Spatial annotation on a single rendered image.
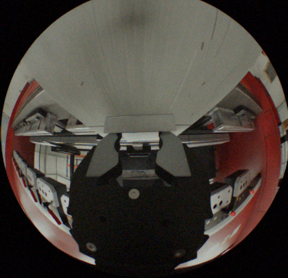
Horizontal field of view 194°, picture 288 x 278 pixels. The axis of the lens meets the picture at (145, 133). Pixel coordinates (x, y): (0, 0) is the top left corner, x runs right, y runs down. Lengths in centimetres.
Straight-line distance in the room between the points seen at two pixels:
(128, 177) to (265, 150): 89
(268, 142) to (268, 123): 14
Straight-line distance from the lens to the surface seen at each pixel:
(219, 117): 40
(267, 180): 92
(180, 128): 16
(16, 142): 217
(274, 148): 86
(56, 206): 41
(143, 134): 17
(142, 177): 23
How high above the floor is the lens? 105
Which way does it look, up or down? 18 degrees down
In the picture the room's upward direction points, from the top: 178 degrees clockwise
